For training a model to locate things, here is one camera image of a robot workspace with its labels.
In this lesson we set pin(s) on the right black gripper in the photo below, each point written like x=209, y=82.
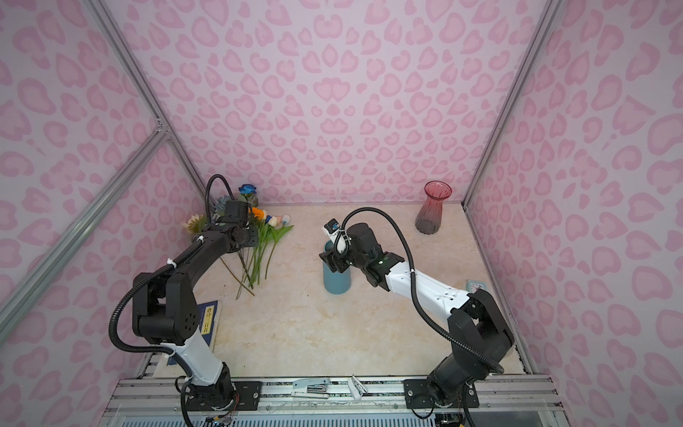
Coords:
x=341, y=261

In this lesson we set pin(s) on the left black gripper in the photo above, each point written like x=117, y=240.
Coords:
x=248, y=235

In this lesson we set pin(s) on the orange carnation stem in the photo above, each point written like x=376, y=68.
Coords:
x=250, y=257

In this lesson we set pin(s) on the teal ceramic vase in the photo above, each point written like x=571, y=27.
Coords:
x=336, y=283

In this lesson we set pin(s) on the cream sunflower stem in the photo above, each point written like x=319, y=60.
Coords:
x=195, y=225

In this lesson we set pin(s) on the dusty blue rose bouquet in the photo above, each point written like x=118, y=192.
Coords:
x=220, y=207

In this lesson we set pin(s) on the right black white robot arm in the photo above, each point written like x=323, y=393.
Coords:
x=472, y=322

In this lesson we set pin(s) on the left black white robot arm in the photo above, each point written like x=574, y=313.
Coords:
x=160, y=312

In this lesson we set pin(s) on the red glass vase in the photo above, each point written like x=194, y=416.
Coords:
x=428, y=220

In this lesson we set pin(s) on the cream pink tulip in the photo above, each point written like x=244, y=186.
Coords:
x=261, y=250

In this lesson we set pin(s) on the light blue tulip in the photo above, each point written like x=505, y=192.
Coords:
x=286, y=220

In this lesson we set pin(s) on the blue book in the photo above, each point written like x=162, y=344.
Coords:
x=210, y=313

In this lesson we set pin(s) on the small teal clock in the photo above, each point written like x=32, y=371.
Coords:
x=473, y=286

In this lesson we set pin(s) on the silver stapler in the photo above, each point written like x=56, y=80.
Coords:
x=311, y=388

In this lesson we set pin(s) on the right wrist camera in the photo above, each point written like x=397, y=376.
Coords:
x=336, y=234

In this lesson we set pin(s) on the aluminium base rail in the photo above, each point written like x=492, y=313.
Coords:
x=501, y=400

